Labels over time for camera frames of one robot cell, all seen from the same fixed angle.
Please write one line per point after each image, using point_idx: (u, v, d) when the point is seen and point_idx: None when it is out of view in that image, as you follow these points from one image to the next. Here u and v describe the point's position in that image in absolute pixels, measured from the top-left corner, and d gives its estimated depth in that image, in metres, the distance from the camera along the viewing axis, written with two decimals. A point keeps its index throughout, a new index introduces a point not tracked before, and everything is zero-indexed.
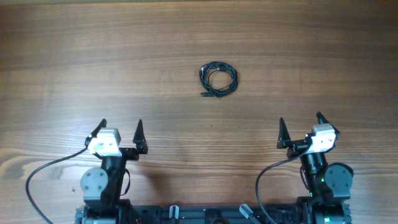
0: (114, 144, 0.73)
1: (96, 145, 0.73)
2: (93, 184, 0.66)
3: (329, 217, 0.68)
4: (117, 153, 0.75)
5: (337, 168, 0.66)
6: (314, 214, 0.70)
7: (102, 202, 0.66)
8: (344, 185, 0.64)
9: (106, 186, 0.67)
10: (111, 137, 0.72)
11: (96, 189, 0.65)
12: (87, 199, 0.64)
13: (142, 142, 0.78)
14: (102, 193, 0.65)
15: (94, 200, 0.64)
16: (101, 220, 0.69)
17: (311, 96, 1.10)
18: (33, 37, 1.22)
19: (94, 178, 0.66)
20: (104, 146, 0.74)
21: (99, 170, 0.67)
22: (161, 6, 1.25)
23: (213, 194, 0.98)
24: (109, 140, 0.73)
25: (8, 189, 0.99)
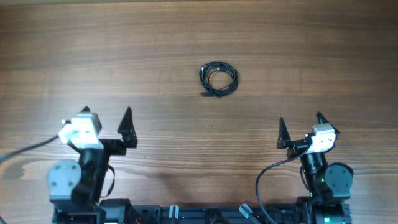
0: (91, 132, 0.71)
1: (71, 132, 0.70)
2: (63, 180, 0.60)
3: (329, 217, 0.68)
4: (95, 141, 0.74)
5: (337, 169, 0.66)
6: (315, 214, 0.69)
7: (74, 203, 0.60)
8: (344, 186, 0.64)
9: (79, 183, 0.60)
10: (87, 124, 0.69)
11: (66, 185, 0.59)
12: (55, 198, 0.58)
13: (126, 133, 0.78)
14: (74, 190, 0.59)
15: (63, 200, 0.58)
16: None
17: (311, 96, 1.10)
18: (33, 37, 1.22)
19: (65, 173, 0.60)
20: (79, 133, 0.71)
21: (71, 163, 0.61)
22: (161, 6, 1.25)
23: (212, 194, 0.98)
24: (86, 128, 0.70)
25: (7, 189, 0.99)
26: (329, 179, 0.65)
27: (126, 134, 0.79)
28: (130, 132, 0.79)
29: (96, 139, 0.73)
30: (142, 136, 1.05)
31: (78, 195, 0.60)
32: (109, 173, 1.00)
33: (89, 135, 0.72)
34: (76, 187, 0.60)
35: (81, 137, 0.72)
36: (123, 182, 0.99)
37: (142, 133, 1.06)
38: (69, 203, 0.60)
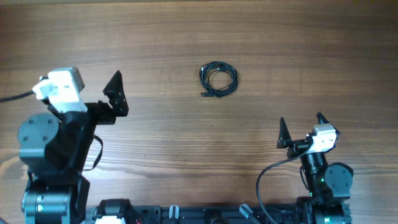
0: (70, 87, 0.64)
1: (47, 87, 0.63)
2: (37, 134, 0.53)
3: (329, 217, 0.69)
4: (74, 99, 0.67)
5: (337, 169, 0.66)
6: (315, 214, 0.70)
7: (48, 162, 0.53)
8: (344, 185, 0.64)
9: (55, 140, 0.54)
10: (67, 77, 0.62)
11: (38, 142, 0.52)
12: (26, 155, 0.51)
13: (112, 93, 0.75)
14: (49, 148, 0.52)
15: (35, 158, 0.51)
16: (52, 195, 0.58)
17: (311, 96, 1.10)
18: (33, 37, 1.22)
19: (38, 129, 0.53)
20: (57, 89, 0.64)
21: (46, 119, 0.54)
22: (161, 6, 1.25)
23: (212, 194, 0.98)
24: (64, 82, 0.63)
25: (7, 189, 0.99)
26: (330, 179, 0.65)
27: (112, 97, 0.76)
28: (117, 96, 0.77)
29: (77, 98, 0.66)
30: (142, 136, 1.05)
31: (53, 155, 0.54)
32: (109, 173, 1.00)
33: (69, 92, 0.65)
34: (51, 144, 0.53)
35: (60, 94, 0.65)
36: (123, 182, 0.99)
37: (142, 133, 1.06)
38: (43, 164, 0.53)
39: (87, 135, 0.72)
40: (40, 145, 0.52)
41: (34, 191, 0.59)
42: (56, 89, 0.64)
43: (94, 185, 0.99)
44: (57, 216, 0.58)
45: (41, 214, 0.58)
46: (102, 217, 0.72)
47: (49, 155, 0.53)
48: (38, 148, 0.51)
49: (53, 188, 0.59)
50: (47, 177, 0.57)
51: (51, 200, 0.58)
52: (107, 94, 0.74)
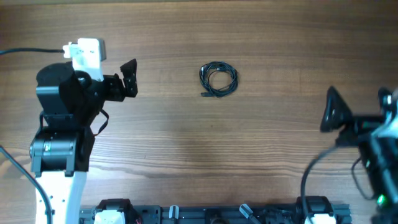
0: (95, 53, 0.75)
1: (75, 48, 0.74)
2: (52, 76, 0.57)
3: None
4: (95, 67, 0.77)
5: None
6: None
7: (63, 101, 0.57)
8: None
9: (69, 83, 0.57)
10: (93, 43, 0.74)
11: (55, 81, 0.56)
12: (43, 93, 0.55)
13: (130, 76, 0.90)
14: (63, 87, 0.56)
15: (51, 95, 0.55)
16: (56, 142, 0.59)
17: (311, 96, 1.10)
18: (33, 37, 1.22)
19: (55, 71, 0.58)
20: (83, 54, 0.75)
21: (62, 65, 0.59)
22: (161, 7, 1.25)
23: (213, 194, 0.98)
24: (90, 47, 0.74)
25: (8, 189, 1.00)
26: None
27: (128, 75, 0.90)
28: (131, 75, 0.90)
29: (98, 65, 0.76)
30: (142, 136, 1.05)
31: (66, 95, 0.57)
32: (109, 174, 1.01)
33: (92, 58, 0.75)
34: (66, 86, 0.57)
35: (84, 60, 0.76)
36: (123, 182, 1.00)
37: (142, 133, 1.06)
38: (56, 103, 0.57)
39: (99, 99, 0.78)
40: (55, 83, 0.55)
41: (40, 136, 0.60)
42: (83, 52, 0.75)
43: (94, 185, 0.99)
44: (63, 159, 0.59)
45: (46, 157, 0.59)
46: (102, 211, 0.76)
47: (63, 93, 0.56)
48: (53, 85, 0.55)
49: (57, 137, 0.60)
50: (57, 121, 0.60)
51: (56, 147, 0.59)
52: (124, 71, 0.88)
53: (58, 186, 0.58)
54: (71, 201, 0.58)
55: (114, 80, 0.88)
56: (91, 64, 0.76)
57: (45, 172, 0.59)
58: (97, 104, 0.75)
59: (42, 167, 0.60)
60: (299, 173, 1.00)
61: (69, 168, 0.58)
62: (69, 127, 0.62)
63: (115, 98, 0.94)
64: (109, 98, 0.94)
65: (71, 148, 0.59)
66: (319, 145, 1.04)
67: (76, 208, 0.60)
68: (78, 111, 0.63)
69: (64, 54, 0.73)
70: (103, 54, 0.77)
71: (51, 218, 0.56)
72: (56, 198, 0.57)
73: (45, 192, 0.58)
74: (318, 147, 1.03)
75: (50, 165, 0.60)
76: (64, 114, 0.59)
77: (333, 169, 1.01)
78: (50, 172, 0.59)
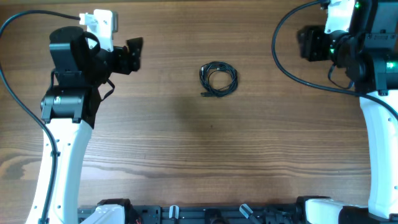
0: (107, 23, 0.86)
1: (90, 17, 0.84)
2: (64, 36, 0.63)
3: (394, 62, 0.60)
4: (106, 37, 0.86)
5: (379, 113, 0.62)
6: (371, 63, 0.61)
7: (73, 56, 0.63)
8: (390, 147, 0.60)
9: (78, 41, 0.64)
10: (106, 14, 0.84)
11: (66, 39, 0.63)
12: (57, 48, 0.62)
13: None
14: (74, 44, 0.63)
15: (63, 50, 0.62)
16: (66, 97, 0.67)
17: (311, 96, 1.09)
18: (32, 36, 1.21)
19: (66, 32, 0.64)
20: (97, 24, 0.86)
21: (73, 28, 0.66)
22: (160, 6, 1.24)
23: (214, 194, 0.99)
24: (104, 18, 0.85)
25: (8, 189, 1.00)
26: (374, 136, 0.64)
27: None
28: None
29: (109, 36, 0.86)
30: (142, 136, 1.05)
31: (76, 53, 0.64)
32: (109, 173, 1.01)
33: (105, 28, 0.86)
34: (76, 43, 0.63)
35: (98, 29, 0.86)
36: (123, 182, 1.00)
37: (142, 133, 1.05)
38: (67, 59, 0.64)
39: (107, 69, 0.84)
40: (68, 40, 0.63)
41: (51, 92, 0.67)
42: (96, 23, 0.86)
43: (94, 185, 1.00)
44: (73, 110, 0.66)
45: (57, 109, 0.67)
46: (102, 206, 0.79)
47: (75, 50, 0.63)
48: (66, 43, 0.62)
49: (67, 93, 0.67)
50: (68, 78, 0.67)
51: (66, 100, 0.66)
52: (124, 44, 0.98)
53: (64, 134, 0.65)
54: (74, 146, 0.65)
55: (119, 53, 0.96)
56: (101, 33, 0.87)
57: (54, 119, 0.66)
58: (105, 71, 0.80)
59: (51, 116, 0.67)
60: (299, 173, 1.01)
61: (76, 117, 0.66)
62: (77, 85, 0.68)
63: (123, 70, 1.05)
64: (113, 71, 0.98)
65: (78, 102, 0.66)
66: (319, 145, 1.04)
67: (78, 155, 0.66)
68: (89, 70, 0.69)
69: (80, 21, 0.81)
70: (114, 25, 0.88)
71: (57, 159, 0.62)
72: (63, 141, 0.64)
73: (53, 135, 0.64)
74: (318, 147, 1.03)
75: (59, 114, 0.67)
76: (74, 70, 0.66)
77: (333, 169, 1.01)
78: (58, 119, 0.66)
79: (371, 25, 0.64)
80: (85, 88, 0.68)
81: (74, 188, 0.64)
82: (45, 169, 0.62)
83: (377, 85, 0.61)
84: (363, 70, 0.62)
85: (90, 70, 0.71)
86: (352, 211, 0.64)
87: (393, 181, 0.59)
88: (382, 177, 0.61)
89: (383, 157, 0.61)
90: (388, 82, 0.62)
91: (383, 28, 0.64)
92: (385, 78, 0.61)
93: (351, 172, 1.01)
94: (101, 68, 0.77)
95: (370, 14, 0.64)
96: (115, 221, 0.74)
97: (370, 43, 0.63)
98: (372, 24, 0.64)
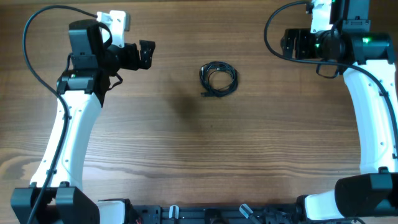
0: (121, 22, 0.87)
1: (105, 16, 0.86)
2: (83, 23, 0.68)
3: (369, 38, 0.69)
4: (119, 35, 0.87)
5: (360, 79, 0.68)
6: (350, 41, 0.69)
7: (89, 40, 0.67)
8: (373, 105, 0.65)
9: (94, 27, 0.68)
10: (120, 14, 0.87)
11: (84, 25, 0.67)
12: (75, 33, 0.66)
13: (146, 50, 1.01)
14: (91, 31, 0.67)
15: (80, 36, 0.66)
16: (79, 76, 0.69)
17: (311, 96, 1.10)
18: (33, 36, 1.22)
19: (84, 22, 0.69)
20: (111, 23, 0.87)
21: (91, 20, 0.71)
22: (161, 6, 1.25)
23: (213, 194, 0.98)
24: (118, 18, 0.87)
25: (8, 189, 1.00)
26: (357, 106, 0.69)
27: (143, 48, 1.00)
28: (147, 46, 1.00)
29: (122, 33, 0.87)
30: (142, 136, 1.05)
31: (92, 39, 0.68)
32: (108, 173, 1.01)
33: (119, 26, 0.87)
34: (93, 30, 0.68)
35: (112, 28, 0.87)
36: (123, 182, 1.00)
37: (142, 133, 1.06)
38: (84, 43, 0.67)
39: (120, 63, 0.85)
40: (84, 27, 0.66)
41: (66, 73, 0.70)
42: (111, 21, 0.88)
43: (94, 185, 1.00)
44: (82, 88, 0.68)
45: (71, 84, 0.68)
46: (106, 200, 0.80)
47: (90, 35, 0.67)
48: (83, 28, 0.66)
49: (79, 73, 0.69)
50: (81, 60, 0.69)
51: (78, 78, 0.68)
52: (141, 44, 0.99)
53: (77, 101, 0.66)
54: (85, 113, 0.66)
55: (132, 48, 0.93)
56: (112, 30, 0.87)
57: (67, 93, 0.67)
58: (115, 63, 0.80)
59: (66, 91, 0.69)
60: (299, 173, 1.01)
61: (89, 89, 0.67)
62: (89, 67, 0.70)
63: (131, 66, 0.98)
64: (127, 66, 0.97)
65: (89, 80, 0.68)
66: (319, 145, 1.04)
67: (87, 123, 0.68)
68: (101, 55, 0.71)
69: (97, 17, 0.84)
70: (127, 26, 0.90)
71: (68, 122, 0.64)
72: (75, 107, 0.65)
73: (66, 103, 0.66)
74: (318, 147, 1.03)
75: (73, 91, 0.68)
76: (87, 54, 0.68)
77: (333, 169, 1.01)
78: (71, 92, 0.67)
79: (346, 13, 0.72)
80: (95, 70, 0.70)
81: (81, 152, 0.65)
82: (56, 131, 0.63)
83: (355, 56, 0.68)
84: (343, 48, 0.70)
85: (102, 55, 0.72)
86: (345, 179, 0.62)
87: (379, 137, 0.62)
88: (370, 142, 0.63)
89: (368, 117, 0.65)
90: (365, 56, 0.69)
91: (357, 15, 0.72)
92: (362, 52, 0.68)
93: (351, 172, 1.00)
94: (112, 58, 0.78)
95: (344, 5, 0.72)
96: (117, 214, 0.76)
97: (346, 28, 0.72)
98: (346, 12, 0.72)
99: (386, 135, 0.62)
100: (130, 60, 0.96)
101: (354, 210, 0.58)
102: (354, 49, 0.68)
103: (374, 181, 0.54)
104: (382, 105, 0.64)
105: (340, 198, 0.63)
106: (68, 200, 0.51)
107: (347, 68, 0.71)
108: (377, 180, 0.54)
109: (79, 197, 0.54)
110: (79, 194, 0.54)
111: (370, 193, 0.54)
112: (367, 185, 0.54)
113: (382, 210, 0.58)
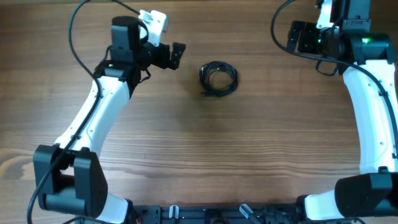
0: (160, 23, 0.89)
1: (146, 15, 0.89)
2: (124, 21, 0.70)
3: (369, 38, 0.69)
4: (156, 33, 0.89)
5: (359, 79, 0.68)
6: (349, 41, 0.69)
7: (128, 37, 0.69)
8: (372, 105, 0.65)
9: (134, 26, 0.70)
10: (161, 15, 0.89)
11: (125, 22, 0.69)
12: (117, 29, 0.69)
13: (177, 53, 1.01)
14: (131, 28, 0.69)
15: (122, 32, 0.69)
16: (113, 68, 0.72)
17: (311, 96, 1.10)
18: (33, 36, 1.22)
19: (125, 19, 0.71)
20: (152, 22, 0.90)
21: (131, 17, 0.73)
22: (161, 6, 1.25)
23: (213, 194, 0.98)
24: (158, 18, 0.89)
25: (8, 189, 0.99)
26: (357, 106, 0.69)
27: (176, 50, 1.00)
28: (179, 50, 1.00)
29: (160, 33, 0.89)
30: (142, 136, 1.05)
31: (131, 36, 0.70)
32: (108, 174, 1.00)
33: (157, 26, 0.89)
34: (133, 27, 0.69)
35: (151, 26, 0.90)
36: (123, 182, 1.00)
37: (142, 133, 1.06)
38: (124, 39, 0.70)
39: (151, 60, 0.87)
40: (126, 23, 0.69)
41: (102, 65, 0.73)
42: (151, 21, 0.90)
43: None
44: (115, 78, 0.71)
45: (107, 73, 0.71)
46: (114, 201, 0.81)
47: (130, 33, 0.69)
48: (124, 25, 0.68)
49: (114, 66, 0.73)
50: (119, 54, 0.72)
51: (112, 70, 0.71)
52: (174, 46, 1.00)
53: (111, 84, 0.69)
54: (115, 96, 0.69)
55: (166, 48, 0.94)
56: (152, 28, 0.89)
57: (102, 78, 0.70)
58: (150, 60, 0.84)
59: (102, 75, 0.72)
60: (299, 173, 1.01)
61: (122, 77, 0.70)
62: (125, 61, 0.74)
63: (160, 65, 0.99)
64: (156, 65, 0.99)
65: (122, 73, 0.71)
66: (319, 145, 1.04)
67: (115, 105, 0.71)
68: (138, 51, 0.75)
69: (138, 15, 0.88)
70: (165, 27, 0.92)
71: (99, 101, 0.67)
72: (107, 90, 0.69)
73: (100, 84, 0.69)
74: (318, 147, 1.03)
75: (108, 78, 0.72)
76: (125, 49, 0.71)
77: (333, 169, 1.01)
78: (107, 78, 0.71)
79: (347, 12, 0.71)
80: (131, 65, 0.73)
81: (104, 132, 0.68)
82: (86, 106, 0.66)
83: (355, 56, 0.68)
84: (342, 48, 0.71)
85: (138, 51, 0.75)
86: (345, 179, 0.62)
87: (379, 137, 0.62)
88: (370, 142, 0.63)
89: (367, 117, 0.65)
90: (365, 56, 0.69)
91: (358, 14, 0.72)
92: (362, 52, 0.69)
93: (351, 172, 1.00)
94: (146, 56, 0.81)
95: (346, 4, 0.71)
96: (119, 213, 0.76)
97: (346, 27, 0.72)
98: (348, 10, 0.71)
99: (386, 135, 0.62)
100: (161, 58, 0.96)
101: (355, 210, 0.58)
102: (353, 48, 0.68)
103: (373, 182, 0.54)
104: (382, 105, 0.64)
105: (340, 198, 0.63)
106: (86, 163, 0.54)
107: (347, 66, 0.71)
108: (375, 180, 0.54)
109: (96, 166, 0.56)
110: (96, 162, 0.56)
111: (369, 193, 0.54)
112: (367, 185, 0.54)
113: (382, 210, 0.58)
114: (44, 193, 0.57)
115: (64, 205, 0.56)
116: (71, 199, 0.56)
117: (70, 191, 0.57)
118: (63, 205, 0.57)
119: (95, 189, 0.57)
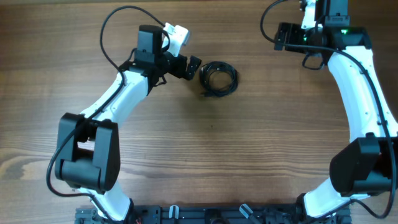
0: (182, 36, 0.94)
1: (170, 27, 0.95)
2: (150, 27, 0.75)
3: (347, 30, 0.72)
4: (178, 44, 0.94)
5: (340, 61, 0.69)
6: (331, 34, 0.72)
7: (152, 42, 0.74)
8: (354, 81, 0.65)
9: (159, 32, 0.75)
10: (185, 29, 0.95)
11: (150, 28, 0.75)
12: (143, 33, 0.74)
13: (194, 65, 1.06)
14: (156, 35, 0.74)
15: (147, 37, 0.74)
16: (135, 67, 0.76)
17: (311, 96, 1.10)
18: (33, 37, 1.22)
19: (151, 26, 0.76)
20: (174, 33, 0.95)
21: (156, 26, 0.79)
22: (161, 6, 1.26)
23: (213, 194, 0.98)
24: (181, 32, 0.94)
25: (8, 189, 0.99)
26: (342, 86, 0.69)
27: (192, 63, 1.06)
28: (196, 62, 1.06)
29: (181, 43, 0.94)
30: (142, 136, 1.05)
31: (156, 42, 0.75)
32: None
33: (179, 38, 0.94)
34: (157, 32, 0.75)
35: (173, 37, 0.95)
36: (123, 182, 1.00)
37: (142, 133, 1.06)
38: (148, 43, 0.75)
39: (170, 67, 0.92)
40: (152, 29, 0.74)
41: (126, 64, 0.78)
42: (174, 33, 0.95)
43: None
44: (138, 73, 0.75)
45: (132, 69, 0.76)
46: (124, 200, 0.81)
47: (155, 38, 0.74)
48: (150, 31, 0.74)
49: (137, 65, 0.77)
50: (142, 57, 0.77)
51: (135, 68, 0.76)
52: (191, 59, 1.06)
53: (134, 77, 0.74)
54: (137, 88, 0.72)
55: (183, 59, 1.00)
56: (172, 37, 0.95)
57: (126, 72, 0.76)
58: (168, 68, 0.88)
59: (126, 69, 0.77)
60: (299, 173, 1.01)
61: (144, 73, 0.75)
62: (147, 63, 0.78)
63: (176, 74, 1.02)
64: (173, 74, 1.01)
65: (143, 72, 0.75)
66: (319, 145, 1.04)
67: (135, 95, 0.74)
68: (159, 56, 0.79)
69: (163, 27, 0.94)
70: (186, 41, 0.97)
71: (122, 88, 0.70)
72: (131, 82, 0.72)
73: (125, 76, 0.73)
74: (318, 147, 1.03)
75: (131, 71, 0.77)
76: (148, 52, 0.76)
77: None
78: (130, 72, 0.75)
79: (328, 10, 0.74)
80: (151, 65, 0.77)
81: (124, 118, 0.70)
82: (111, 91, 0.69)
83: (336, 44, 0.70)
84: (325, 40, 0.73)
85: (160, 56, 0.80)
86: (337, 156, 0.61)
87: (364, 107, 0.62)
88: (355, 116, 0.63)
89: (351, 93, 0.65)
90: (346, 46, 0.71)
91: (337, 11, 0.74)
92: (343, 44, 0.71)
93: None
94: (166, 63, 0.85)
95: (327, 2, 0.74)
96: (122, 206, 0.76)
97: (328, 24, 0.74)
98: (329, 8, 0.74)
99: (370, 105, 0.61)
100: (178, 67, 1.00)
101: (349, 183, 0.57)
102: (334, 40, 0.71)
103: (361, 144, 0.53)
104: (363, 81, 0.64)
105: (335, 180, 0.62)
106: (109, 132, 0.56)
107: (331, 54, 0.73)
108: (364, 144, 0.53)
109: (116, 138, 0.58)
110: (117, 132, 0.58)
111: (361, 158, 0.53)
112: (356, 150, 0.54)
113: (374, 182, 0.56)
114: (62, 158, 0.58)
115: (78, 174, 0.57)
116: (87, 168, 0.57)
117: (87, 162, 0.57)
118: (77, 172, 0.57)
119: (112, 160, 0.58)
